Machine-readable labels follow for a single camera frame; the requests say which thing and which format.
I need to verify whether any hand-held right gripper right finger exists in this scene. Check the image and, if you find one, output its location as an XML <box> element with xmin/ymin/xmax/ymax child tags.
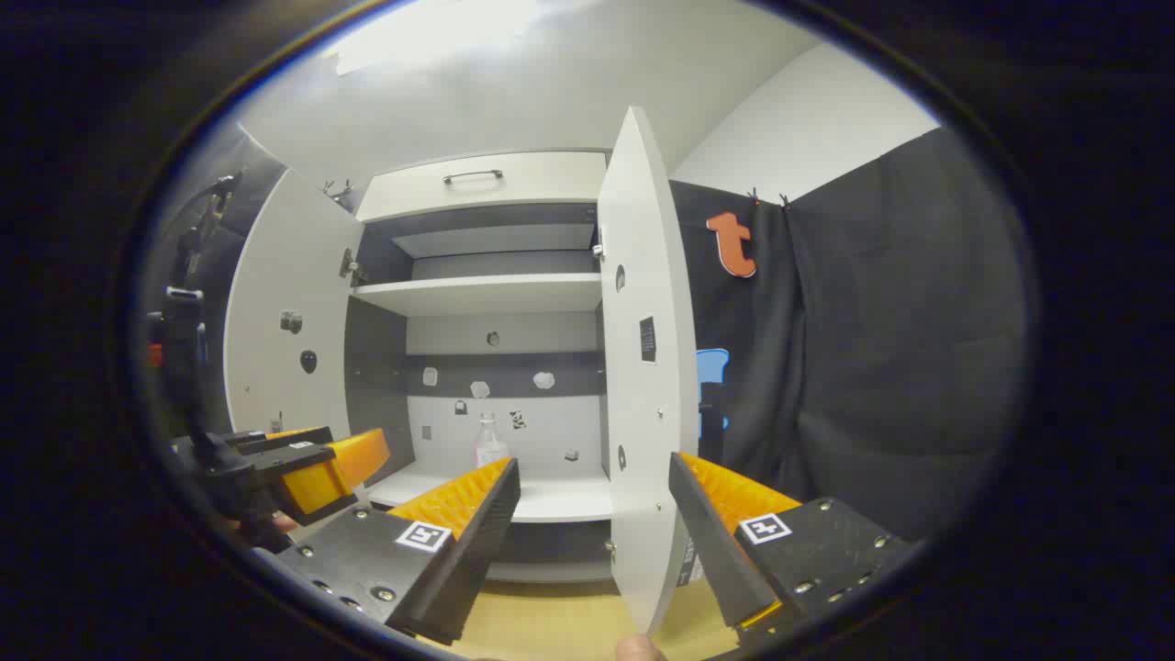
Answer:
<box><xmin>668</xmin><ymin>452</ymin><xmax>912</xmax><ymax>644</ymax></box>

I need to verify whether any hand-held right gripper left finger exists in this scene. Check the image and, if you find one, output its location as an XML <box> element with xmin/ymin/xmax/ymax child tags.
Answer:
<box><xmin>274</xmin><ymin>457</ymin><xmax>522</xmax><ymax>646</ymax></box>

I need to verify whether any clear plastic bottle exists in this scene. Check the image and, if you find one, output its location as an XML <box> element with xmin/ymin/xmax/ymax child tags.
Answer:
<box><xmin>475</xmin><ymin>413</ymin><xmax>509</xmax><ymax>469</ymax></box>

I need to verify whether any white cabinet door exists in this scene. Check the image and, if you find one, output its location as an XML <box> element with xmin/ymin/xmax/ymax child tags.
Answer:
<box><xmin>223</xmin><ymin>168</ymin><xmax>366</xmax><ymax>442</ymax></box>
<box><xmin>597</xmin><ymin>106</ymin><xmax>703</xmax><ymax>637</ymax></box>

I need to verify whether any white and grey cabinet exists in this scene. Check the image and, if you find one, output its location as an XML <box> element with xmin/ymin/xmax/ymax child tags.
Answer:
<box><xmin>344</xmin><ymin>150</ymin><xmax>616</xmax><ymax>584</ymax></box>

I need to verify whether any white cabinet drawer front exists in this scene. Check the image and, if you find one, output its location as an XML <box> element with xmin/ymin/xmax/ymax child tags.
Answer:
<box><xmin>356</xmin><ymin>151</ymin><xmax>609</xmax><ymax>224</ymax></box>

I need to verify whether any dark metal stand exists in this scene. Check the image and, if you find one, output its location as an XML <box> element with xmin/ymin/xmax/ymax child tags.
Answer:
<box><xmin>147</xmin><ymin>173</ymin><xmax>241</xmax><ymax>442</ymax></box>

